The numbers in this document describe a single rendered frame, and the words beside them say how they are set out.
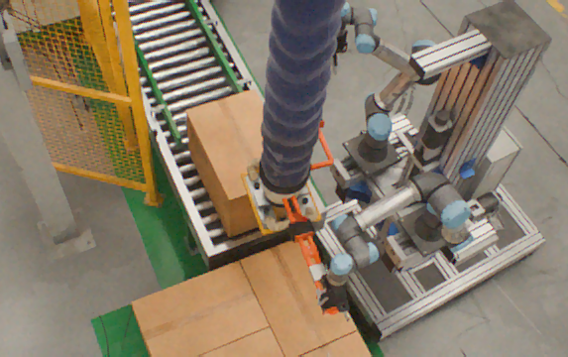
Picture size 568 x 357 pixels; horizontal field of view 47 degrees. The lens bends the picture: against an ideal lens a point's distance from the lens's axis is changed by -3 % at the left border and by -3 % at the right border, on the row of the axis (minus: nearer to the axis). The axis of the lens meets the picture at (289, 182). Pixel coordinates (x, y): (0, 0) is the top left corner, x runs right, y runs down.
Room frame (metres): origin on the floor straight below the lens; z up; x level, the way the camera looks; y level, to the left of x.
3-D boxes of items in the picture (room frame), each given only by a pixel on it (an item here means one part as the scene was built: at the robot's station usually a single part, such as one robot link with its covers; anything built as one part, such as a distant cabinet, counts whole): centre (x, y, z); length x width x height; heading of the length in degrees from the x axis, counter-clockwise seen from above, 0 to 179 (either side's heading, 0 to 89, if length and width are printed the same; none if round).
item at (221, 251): (1.67, 0.07, 0.58); 0.70 x 0.03 x 0.06; 122
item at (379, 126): (1.99, -0.39, 1.20); 0.13 x 0.12 x 0.14; 7
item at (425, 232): (1.59, -0.69, 1.09); 0.15 x 0.15 x 0.10
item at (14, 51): (1.81, 1.24, 1.62); 0.20 x 0.05 x 0.30; 32
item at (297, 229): (1.39, -0.08, 1.19); 0.10 x 0.08 x 0.06; 116
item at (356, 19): (2.08, -0.20, 1.82); 0.11 x 0.11 x 0.08; 7
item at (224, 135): (1.99, 0.27, 0.75); 0.60 x 0.40 x 0.40; 32
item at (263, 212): (1.58, 0.12, 1.08); 0.34 x 0.10 x 0.05; 26
